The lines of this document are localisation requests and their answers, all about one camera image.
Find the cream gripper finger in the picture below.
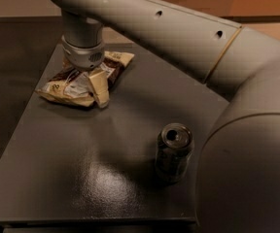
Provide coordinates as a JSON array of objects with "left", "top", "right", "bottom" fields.
[
  {"left": 62, "top": 57, "right": 72, "bottom": 69},
  {"left": 87, "top": 67, "right": 110, "bottom": 108}
]

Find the brown chip bag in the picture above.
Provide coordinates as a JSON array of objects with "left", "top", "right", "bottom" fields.
[{"left": 36, "top": 51, "right": 134, "bottom": 108}]

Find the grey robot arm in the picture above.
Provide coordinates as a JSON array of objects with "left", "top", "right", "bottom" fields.
[{"left": 52, "top": 0, "right": 280, "bottom": 233}]

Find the silver green 7up can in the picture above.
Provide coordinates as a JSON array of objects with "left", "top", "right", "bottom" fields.
[{"left": 155, "top": 123, "right": 194, "bottom": 183}]

